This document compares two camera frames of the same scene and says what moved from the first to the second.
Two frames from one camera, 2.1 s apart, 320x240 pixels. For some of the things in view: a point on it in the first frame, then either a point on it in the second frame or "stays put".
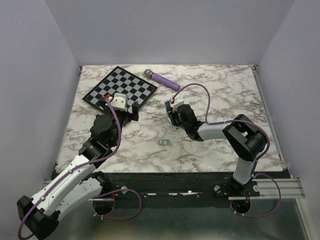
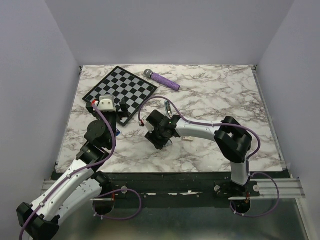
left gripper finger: x=135 y=116 → x=125 y=112
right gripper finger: x=176 y=120 → x=158 y=141
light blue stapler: x=168 y=107 stays put
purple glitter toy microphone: x=150 y=74 stays put
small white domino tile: x=185 y=137 stays put
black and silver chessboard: x=121 y=81 stays put
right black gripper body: x=184 y=127 → x=158 y=131
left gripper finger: x=102 y=101 → x=89 y=107
